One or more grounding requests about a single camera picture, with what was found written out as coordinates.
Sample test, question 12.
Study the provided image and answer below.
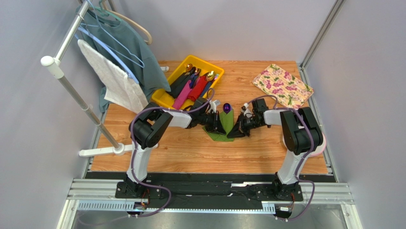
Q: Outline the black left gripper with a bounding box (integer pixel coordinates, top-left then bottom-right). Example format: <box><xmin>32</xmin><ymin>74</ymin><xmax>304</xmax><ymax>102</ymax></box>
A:
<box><xmin>199</xmin><ymin>111</ymin><xmax>226</xmax><ymax>136</ymax></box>

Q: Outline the green paper napkin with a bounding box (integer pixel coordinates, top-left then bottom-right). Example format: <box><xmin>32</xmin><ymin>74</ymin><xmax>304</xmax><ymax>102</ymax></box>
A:
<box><xmin>202</xmin><ymin>109</ymin><xmax>234</xmax><ymax>142</ymax></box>

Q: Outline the dark purple spoon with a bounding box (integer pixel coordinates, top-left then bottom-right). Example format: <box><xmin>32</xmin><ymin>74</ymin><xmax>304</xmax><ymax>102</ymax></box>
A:
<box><xmin>223</xmin><ymin>103</ymin><xmax>232</xmax><ymax>114</ymax></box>

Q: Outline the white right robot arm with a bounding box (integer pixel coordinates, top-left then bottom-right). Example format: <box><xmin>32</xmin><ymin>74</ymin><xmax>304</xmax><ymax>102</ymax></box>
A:
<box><xmin>227</xmin><ymin>97</ymin><xmax>324</xmax><ymax>200</ymax></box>

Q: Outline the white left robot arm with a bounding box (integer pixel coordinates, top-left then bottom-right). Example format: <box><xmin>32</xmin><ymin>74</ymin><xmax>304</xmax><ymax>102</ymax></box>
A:
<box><xmin>115</xmin><ymin>97</ymin><xmax>226</xmax><ymax>198</ymax></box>

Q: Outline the blue rolled napkin in bin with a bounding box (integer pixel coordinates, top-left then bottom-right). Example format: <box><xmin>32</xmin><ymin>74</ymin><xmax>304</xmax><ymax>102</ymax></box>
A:
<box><xmin>200</xmin><ymin>74</ymin><xmax>219</xmax><ymax>97</ymax></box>

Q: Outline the pink rolled napkin in bin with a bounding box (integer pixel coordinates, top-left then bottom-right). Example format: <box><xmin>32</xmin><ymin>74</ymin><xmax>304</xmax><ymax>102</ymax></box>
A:
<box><xmin>172</xmin><ymin>80</ymin><xmax>192</xmax><ymax>110</ymax></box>

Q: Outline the red rolled napkin in bin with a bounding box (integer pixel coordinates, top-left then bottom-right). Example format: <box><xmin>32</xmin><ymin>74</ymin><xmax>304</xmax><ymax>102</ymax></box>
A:
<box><xmin>187</xmin><ymin>72</ymin><xmax>213</xmax><ymax>102</ymax></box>

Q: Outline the black rolled napkin in bin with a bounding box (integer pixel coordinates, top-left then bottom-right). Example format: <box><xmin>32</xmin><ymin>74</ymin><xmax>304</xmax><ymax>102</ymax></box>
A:
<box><xmin>167</xmin><ymin>67</ymin><xmax>196</xmax><ymax>98</ymax></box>

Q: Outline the yellow plastic cutlery bin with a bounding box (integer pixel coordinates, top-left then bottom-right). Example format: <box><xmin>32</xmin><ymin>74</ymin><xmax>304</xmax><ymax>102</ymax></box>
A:
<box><xmin>152</xmin><ymin>55</ymin><xmax>225</xmax><ymax>110</ymax></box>

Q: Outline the floral patterned tray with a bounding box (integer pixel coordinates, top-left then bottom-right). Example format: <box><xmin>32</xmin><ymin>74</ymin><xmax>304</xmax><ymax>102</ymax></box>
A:
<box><xmin>252</xmin><ymin>64</ymin><xmax>314</xmax><ymax>109</ymax></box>

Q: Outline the white mesh food cover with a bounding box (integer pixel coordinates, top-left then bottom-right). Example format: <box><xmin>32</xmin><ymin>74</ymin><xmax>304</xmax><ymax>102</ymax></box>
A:
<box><xmin>281</xmin><ymin>133</ymin><xmax>326</xmax><ymax>157</ymax></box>

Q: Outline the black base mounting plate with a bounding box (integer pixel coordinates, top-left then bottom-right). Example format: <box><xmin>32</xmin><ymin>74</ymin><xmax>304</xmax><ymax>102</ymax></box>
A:
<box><xmin>125</xmin><ymin>173</ymin><xmax>304</xmax><ymax>210</ymax></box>

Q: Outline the white towel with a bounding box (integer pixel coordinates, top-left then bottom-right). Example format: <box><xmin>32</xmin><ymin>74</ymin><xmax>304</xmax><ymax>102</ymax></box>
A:
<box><xmin>78</xmin><ymin>39</ymin><xmax>149</xmax><ymax>113</ymax></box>

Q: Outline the wooden clothes hanger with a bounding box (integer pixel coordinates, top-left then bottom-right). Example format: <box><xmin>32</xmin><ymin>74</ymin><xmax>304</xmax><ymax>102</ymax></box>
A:
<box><xmin>99</xmin><ymin>0</ymin><xmax>153</xmax><ymax>45</ymax></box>

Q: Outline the grey-green t-shirt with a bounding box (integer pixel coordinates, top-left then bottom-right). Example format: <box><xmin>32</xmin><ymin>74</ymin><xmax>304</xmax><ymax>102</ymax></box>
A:
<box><xmin>77</xmin><ymin>9</ymin><xmax>171</xmax><ymax>113</ymax></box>

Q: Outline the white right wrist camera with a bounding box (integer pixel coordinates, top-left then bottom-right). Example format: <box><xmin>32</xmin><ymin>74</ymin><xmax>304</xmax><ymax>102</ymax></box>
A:
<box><xmin>241</xmin><ymin>103</ymin><xmax>252</xmax><ymax>118</ymax></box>

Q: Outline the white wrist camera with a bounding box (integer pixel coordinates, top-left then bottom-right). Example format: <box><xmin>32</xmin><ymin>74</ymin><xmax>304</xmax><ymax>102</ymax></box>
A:
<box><xmin>241</xmin><ymin>103</ymin><xmax>252</xmax><ymax>118</ymax></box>
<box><xmin>208</xmin><ymin>100</ymin><xmax>221</xmax><ymax>113</ymax></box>

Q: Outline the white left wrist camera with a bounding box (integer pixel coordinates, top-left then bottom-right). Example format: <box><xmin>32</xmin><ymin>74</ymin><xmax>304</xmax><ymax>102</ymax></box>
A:
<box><xmin>208</xmin><ymin>100</ymin><xmax>221</xmax><ymax>113</ymax></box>

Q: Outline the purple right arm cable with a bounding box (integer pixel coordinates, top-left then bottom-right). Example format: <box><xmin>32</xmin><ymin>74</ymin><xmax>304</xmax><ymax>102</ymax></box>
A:
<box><xmin>245</xmin><ymin>95</ymin><xmax>316</xmax><ymax>222</ymax></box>

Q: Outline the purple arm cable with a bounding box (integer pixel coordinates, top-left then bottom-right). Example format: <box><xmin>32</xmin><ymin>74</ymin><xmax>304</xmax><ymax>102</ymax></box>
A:
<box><xmin>130</xmin><ymin>88</ymin><xmax>216</xmax><ymax>218</ymax></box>
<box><xmin>245</xmin><ymin>95</ymin><xmax>316</xmax><ymax>222</ymax></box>

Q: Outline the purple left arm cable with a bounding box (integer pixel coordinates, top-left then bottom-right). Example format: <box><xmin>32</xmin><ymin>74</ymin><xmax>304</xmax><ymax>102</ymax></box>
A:
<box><xmin>130</xmin><ymin>88</ymin><xmax>216</xmax><ymax>218</ymax></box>

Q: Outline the blue wire hanger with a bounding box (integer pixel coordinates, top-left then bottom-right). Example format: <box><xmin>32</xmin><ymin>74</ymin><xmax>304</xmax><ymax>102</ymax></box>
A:
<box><xmin>81</xmin><ymin>7</ymin><xmax>149</xmax><ymax>85</ymax></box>

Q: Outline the aluminium frame rail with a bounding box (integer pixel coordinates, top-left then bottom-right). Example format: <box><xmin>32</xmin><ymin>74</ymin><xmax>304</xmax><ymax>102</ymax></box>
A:
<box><xmin>57</xmin><ymin>179</ymin><xmax>362</xmax><ymax>229</ymax></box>

